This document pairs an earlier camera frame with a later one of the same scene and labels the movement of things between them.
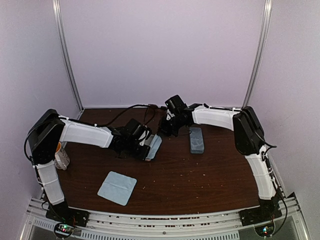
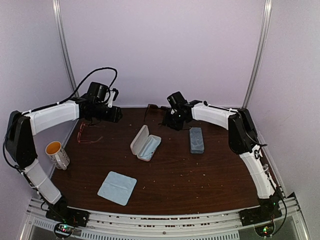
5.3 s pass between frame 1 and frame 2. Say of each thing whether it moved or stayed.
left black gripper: moved
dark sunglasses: stayed
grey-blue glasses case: stayed
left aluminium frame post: stayed
